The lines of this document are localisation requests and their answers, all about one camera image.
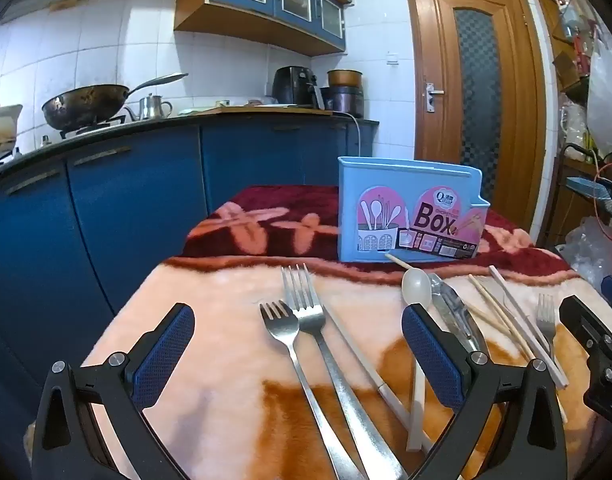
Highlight wooden door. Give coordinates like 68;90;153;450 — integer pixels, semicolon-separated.
404;0;548;247

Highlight blue kitchen base cabinets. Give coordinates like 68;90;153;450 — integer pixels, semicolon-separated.
0;119;380;411

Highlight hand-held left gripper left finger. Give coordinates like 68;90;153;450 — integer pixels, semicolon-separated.
32;303;195;480

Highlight clear plastic bag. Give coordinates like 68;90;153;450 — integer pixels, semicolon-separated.
560;217;612;287

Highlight black wok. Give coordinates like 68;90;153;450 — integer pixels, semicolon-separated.
42;72;189;132

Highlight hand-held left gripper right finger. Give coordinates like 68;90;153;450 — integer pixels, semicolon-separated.
401;304;569;480

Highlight white chopstick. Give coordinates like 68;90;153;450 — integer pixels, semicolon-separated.
487;265;570;388

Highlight blue plastic utensil box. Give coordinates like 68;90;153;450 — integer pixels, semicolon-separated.
337;156;491;263

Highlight white plastic spoon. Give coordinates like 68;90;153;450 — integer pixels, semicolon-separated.
401;268;433;453

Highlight shiny metal utensil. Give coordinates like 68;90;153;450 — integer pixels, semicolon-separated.
428;273;488;356

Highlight gas stove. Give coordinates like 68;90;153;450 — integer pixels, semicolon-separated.
60;115;127;139

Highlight steel kettle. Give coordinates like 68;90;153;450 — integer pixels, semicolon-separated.
124;94;174;121

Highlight dark rice cooker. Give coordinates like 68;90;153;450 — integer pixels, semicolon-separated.
320;86;365;115

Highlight white plastic bag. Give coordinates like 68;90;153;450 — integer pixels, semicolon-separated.
586;34;612;157

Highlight white plastic utensil handle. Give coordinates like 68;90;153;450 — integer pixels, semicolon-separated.
322;305;434;455

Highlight red cable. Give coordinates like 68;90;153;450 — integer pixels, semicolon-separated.
592;162;612;247

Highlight brown pot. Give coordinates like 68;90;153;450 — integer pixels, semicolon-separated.
328;69;363;89

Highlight blue basket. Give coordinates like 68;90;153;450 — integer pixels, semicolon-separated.
566;176;612;217

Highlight white cooking pot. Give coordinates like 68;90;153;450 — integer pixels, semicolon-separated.
0;104;24;159

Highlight black air fryer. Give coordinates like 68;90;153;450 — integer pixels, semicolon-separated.
272;66;323;109

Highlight floral printed blanket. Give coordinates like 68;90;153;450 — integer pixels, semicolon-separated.
80;185;603;480

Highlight white power cable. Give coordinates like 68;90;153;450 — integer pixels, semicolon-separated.
345;110;363;159

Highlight metal door handle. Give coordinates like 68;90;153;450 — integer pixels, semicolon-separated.
424;80;445;112

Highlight small stainless steel fork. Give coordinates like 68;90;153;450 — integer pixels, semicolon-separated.
535;293;558;363

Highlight cluttered storage shelf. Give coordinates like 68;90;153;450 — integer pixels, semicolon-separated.
535;0;612;161

